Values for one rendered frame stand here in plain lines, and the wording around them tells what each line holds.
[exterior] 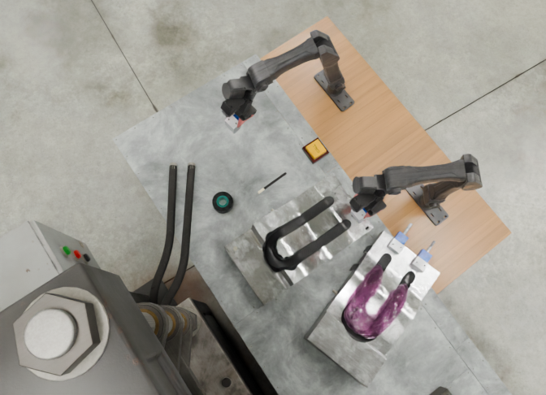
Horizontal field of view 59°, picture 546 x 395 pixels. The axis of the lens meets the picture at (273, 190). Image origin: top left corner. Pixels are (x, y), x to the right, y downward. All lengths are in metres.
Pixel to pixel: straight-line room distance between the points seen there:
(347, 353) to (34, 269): 1.05
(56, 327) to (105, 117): 2.43
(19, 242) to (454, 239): 1.52
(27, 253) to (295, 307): 0.98
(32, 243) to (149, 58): 1.99
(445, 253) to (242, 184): 0.84
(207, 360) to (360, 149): 1.01
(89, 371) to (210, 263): 1.23
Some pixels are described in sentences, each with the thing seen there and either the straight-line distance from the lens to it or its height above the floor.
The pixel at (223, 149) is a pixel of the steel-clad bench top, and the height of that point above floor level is 0.80.
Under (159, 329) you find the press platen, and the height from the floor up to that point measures 1.54.
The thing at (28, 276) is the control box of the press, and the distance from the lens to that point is 1.30.
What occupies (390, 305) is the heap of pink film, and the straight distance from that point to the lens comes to 1.81.
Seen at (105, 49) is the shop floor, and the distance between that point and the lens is 3.21.
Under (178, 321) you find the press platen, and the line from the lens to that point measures 1.38.
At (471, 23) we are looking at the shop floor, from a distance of 3.51.
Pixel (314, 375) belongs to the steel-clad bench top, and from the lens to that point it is 1.88.
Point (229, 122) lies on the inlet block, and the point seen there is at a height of 0.95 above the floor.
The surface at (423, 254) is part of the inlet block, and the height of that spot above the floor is 0.87.
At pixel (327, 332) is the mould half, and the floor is 0.91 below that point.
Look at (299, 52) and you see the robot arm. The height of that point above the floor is 1.23.
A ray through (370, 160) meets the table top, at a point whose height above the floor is 0.80.
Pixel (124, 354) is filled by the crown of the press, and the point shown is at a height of 2.00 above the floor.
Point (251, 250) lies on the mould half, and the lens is 1.81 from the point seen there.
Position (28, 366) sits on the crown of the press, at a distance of 0.67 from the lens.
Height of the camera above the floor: 2.66
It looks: 75 degrees down
